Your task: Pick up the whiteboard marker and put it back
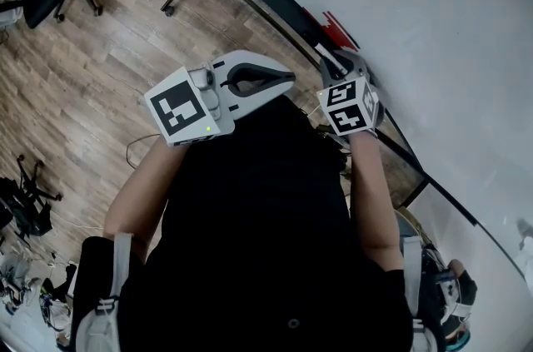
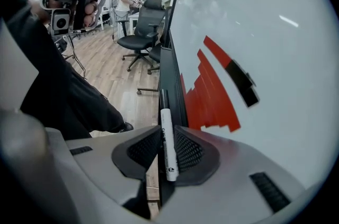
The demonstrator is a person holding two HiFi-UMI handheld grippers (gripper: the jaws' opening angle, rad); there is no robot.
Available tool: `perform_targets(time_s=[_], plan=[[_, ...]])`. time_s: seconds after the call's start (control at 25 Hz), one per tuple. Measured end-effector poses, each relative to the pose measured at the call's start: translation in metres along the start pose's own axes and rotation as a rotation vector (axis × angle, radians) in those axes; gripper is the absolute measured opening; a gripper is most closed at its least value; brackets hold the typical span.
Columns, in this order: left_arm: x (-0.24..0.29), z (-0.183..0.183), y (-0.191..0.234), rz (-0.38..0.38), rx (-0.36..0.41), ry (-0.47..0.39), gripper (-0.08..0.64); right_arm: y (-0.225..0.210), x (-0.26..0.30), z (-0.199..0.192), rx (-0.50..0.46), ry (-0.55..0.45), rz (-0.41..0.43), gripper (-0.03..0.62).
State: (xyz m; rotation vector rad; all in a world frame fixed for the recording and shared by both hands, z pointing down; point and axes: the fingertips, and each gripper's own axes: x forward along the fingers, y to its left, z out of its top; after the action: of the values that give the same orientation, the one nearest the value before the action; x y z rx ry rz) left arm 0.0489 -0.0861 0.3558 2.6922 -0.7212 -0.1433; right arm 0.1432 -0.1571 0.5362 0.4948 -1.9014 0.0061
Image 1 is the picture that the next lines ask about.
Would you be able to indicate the black folded tripod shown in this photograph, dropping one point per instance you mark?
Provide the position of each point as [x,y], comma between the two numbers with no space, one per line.
[29,196]

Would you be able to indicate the large white whiteboard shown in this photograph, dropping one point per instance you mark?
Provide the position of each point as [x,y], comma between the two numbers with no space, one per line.
[437,51]

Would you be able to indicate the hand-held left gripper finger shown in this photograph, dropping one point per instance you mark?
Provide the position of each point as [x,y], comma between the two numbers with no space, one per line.
[250,57]
[258,98]

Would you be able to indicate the red whiteboard eraser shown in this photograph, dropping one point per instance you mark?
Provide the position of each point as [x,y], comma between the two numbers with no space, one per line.
[335,30]

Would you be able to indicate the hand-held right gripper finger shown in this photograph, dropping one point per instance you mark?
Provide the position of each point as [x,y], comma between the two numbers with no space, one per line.
[355,65]
[326,75]

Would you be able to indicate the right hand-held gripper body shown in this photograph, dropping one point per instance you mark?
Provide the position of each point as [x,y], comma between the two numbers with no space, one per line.
[345,109]

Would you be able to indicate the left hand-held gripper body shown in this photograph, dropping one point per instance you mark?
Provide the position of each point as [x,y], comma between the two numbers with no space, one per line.
[179,109]

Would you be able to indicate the person's black clothing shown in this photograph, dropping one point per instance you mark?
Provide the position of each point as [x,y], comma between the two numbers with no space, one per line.
[258,225]

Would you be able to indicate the white whiteboard marker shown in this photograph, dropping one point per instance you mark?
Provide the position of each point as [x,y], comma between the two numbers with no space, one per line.
[331,58]

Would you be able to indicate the person's left forearm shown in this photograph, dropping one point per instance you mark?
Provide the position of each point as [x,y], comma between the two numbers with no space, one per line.
[137,192]

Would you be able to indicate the person's right forearm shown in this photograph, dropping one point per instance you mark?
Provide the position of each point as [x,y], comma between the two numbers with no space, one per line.
[370,196]

